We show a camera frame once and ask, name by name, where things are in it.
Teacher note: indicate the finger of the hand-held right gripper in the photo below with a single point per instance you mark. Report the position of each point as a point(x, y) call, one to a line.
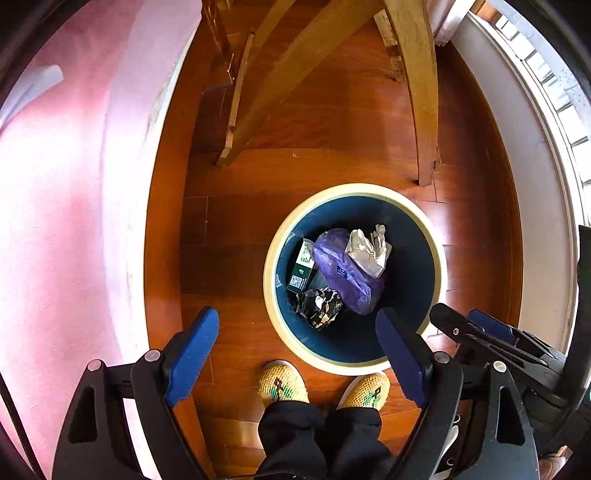
point(448, 318)
point(491, 325)

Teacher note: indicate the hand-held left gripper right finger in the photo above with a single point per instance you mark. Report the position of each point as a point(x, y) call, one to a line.
point(401, 357)

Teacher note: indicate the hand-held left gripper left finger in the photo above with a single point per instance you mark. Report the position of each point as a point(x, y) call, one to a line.
point(191, 355)

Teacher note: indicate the blue trash bin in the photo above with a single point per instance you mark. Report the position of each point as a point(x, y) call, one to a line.
point(406, 258)

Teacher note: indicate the black yellow wrapper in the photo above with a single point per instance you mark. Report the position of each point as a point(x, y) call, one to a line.
point(318, 307)

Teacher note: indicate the purple plastic bag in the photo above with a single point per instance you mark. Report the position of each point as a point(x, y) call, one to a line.
point(341, 277)

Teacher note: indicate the white paper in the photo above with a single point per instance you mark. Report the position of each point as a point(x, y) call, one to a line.
point(367, 254)

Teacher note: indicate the green box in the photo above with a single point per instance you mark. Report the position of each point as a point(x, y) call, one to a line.
point(302, 263)

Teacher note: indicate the person's right hand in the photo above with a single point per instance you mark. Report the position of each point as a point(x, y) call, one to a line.
point(554, 466)

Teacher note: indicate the person's right yellow slipper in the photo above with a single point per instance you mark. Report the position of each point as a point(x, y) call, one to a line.
point(364, 392)

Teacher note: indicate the person's yellow slipper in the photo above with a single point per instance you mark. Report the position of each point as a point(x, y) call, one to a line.
point(364, 392)
point(281, 383)

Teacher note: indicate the person's left yellow slipper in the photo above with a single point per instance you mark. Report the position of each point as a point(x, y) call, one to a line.
point(281, 383)

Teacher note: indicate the person's black pants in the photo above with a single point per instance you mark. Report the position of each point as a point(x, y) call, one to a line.
point(300, 438)

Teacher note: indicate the pink bed blanket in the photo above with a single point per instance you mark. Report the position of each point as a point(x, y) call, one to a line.
point(69, 207)

